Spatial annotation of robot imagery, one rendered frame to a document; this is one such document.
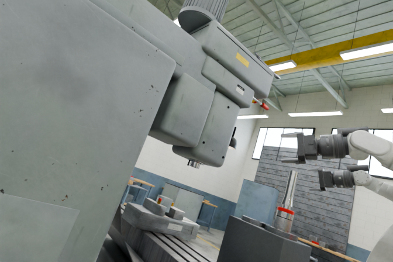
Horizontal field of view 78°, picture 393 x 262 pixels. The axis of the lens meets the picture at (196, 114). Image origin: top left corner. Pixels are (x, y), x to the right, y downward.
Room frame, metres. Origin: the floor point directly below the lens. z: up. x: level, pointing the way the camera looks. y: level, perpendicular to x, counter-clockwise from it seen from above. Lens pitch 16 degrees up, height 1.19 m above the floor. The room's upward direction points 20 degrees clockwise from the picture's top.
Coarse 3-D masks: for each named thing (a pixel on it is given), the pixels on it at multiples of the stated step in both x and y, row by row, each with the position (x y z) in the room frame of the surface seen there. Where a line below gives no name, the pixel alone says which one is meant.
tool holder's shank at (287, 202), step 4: (292, 172) 0.71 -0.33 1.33; (296, 172) 0.71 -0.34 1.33; (292, 176) 0.71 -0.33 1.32; (296, 176) 0.71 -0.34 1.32; (288, 180) 0.72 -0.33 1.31; (292, 180) 0.71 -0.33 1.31; (296, 180) 0.71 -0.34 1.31; (288, 184) 0.72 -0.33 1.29; (292, 184) 0.71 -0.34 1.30; (288, 188) 0.71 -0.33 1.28; (292, 188) 0.71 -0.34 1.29; (288, 192) 0.71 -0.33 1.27; (292, 192) 0.71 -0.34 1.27; (284, 196) 0.72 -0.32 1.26; (288, 196) 0.71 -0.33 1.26; (292, 196) 0.71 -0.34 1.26; (284, 200) 0.71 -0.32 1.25; (288, 200) 0.71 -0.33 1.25; (292, 200) 0.71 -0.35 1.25; (284, 204) 0.71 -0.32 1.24; (288, 204) 0.71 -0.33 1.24; (292, 204) 0.71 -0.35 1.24; (288, 208) 0.71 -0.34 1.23
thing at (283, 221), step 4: (276, 212) 0.73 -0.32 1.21; (280, 212) 0.71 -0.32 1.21; (284, 212) 0.70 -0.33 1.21; (276, 216) 0.72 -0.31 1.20; (280, 216) 0.71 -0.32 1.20; (284, 216) 0.70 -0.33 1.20; (288, 216) 0.70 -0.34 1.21; (292, 216) 0.70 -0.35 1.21; (276, 220) 0.72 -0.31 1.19; (280, 220) 0.70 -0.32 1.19; (284, 220) 0.70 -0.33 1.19; (288, 220) 0.70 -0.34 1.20; (292, 220) 0.71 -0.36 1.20; (276, 224) 0.71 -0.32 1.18; (280, 224) 0.70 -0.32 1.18; (284, 224) 0.70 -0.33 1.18; (288, 224) 0.70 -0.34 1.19; (276, 228) 0.71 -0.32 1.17; (280, 228) 0.70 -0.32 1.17; (284, 228) 0.70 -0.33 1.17; (288, 228) 0.70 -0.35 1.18; (288, 232) 0.70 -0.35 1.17
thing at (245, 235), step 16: (240, 224) 0.78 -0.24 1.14; (256, 224) 0.77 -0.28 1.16; (224, 240) 0.83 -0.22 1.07; (240, 240) 0.77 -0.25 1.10; (256, 240) 0.71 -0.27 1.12; (272, 240) 0.67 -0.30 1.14; (288, 240) 0.65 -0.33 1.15; (224, 256) 0.81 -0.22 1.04; (240, 256) 0.75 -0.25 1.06; (256, 256) 0.70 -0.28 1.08; (272, 256) 0.66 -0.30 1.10; (288, 256) 0.65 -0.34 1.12; (304, 256) 0.68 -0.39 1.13
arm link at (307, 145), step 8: (304, 136) 0.85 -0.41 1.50; (312, 136) 0.84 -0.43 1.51; (320, 136) 0.81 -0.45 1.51; (328, 136) 0.80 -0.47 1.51; (304, 144) 0.85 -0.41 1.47; (312, 144) 0.83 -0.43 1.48; (320, 144) 0.80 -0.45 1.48; (328, 144) 0.79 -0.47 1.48; (304, 152) 0.84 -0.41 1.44; (312, 152) 0.83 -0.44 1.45; (320, 152) 0.82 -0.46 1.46; (328, 152) 0.80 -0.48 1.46; (304, 160) 0.85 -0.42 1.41
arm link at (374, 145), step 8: (352, 136) 0.74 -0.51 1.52; (360, 136) 0.73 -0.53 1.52; (368, 136) 0.72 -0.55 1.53; (376, 136) 0.71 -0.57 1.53; (352, 144) 0.75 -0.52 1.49; (360, 144) 0.73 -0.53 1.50; (368, 144) 0.72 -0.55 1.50; (376, 144) 0.70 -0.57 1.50; (384, 144) 0.69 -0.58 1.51; (392, 144) 0.69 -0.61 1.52; (368, 152) 0.72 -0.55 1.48; (376, 152) 0.70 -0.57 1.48; (384, 152) 0.69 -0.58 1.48; (392, 152) 0.69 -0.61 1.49; (384, 160) 0.70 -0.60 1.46; (392, 160) 0.70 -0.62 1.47
